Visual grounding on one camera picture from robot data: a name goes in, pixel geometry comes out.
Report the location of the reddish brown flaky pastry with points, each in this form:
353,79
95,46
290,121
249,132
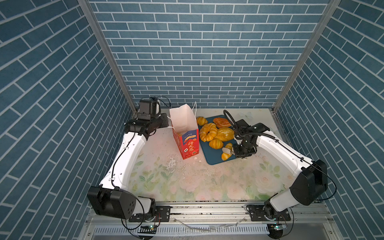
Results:
221,123

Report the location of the twisted ring bread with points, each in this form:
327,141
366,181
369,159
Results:
208,132

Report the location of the aluminium front rail frame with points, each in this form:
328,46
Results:
241,220

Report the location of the dark teal plastic tray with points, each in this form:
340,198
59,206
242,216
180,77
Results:
213,156

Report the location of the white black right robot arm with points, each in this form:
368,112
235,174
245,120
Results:
310,177

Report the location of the small striped pumpkin bun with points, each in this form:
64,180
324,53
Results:
216,144

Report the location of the red white paper bag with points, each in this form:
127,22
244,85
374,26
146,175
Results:
185,130

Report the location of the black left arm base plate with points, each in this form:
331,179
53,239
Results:
163,212

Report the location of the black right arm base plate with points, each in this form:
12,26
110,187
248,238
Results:
259,213

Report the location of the aluminium corner post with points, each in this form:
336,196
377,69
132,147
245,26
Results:
92,20
318,30

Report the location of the steel tongs with white tips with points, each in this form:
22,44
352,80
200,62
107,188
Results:
228,151

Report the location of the small round striped bun back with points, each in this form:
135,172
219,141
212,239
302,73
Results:
201,121

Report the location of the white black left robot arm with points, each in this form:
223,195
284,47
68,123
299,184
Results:
111,198

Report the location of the yellow striped long roll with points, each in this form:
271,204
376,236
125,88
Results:
225,156

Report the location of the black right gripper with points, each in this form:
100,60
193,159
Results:
238,153

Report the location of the sesame covered golden bun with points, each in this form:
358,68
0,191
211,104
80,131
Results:
225,134

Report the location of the aluminium corner post left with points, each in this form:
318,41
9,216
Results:
92,20

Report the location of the aluminium corner post right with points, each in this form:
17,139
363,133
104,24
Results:
318,30

